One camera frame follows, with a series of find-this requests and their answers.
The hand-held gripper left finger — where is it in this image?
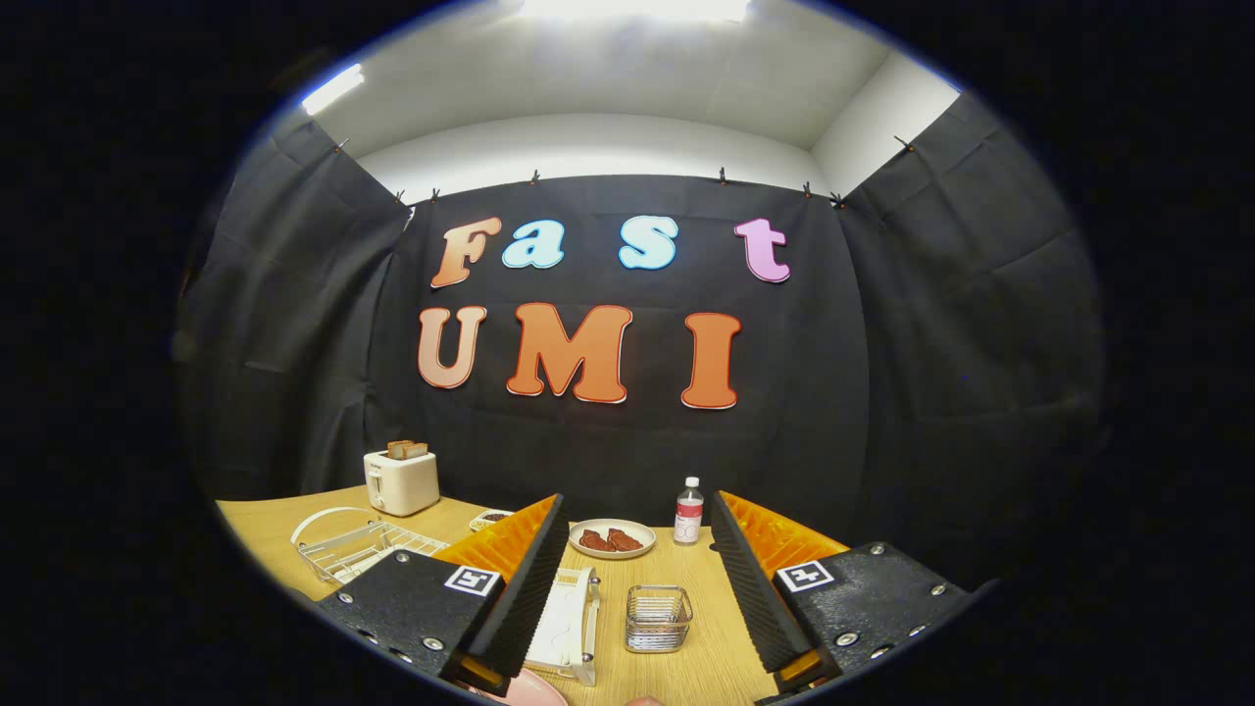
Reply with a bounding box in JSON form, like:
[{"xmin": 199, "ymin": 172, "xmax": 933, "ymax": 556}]
[{"xmin": 316, "ymin": 493, "xmax": 571, "ymax": 697}]

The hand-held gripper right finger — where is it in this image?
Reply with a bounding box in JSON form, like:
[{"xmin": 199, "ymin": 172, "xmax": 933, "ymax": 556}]
[{"xmin": 709, "ymin": 490, "xmax": 972, "ymax": 702}]

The white wire dish rack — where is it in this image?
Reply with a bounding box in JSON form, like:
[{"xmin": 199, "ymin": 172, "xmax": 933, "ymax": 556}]
[{"xmin": 290, "ymin": 506, "xmax": 602, "ymax": 687}]

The pink plate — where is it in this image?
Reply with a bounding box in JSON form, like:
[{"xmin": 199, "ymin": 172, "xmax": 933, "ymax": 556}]
[{"xmin": 471, "ymin": 667, "xmax": 570, "ymax": 706}]

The metal wire basket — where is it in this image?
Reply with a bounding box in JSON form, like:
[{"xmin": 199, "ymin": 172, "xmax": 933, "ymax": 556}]
[{"xmin": 625, "ymin": 584, "xmax": 694, "ymax": 654}]

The white plate with meat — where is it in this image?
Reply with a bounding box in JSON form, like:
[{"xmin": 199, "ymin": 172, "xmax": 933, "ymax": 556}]
[{"xmin": 569, "ymin": 518, "xmax": 657, "ymax": 561}]

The clear water bottle red label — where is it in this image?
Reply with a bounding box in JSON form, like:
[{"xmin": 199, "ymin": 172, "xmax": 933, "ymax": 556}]
[{"xmin": 674, "ymin": 477, "xmax": 705, "ymax": 546}]

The white toaster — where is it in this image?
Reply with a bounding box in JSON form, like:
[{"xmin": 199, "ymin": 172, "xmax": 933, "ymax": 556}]
[{"xmin": 363, "ymin": 449, "xmax": 441, "ymax": 518}]

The black backdrop cloth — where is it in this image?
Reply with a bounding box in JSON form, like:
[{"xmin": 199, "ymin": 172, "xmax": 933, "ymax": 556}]
[{"xmin": 175, "ymin": 93, "xmax": 1107, "ymax": 589}]

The ceiling light panel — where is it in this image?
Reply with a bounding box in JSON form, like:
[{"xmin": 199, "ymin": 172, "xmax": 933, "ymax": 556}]
[
  {"xmin": 300, "ymin": 63, "xmax": 366, "ymax": 117},
  {"xmin": 518, "ymin": 0, "xmax": 754, "ymax": 23}
]

